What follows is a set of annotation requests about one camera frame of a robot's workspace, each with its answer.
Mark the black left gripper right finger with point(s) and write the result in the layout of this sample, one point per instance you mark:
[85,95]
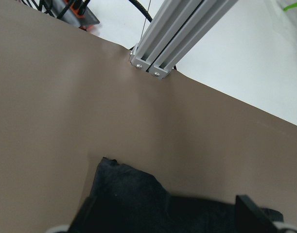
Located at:
[250,218]

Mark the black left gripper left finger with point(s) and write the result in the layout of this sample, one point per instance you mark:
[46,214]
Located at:
[82,223]

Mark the black printed t-shirt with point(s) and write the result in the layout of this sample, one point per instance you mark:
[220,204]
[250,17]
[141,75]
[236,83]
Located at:
[132,201]

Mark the brown table mat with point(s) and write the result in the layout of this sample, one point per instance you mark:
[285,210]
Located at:
[68,99]

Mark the aluminium vertical post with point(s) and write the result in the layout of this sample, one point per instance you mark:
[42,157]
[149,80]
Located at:
[176,28]

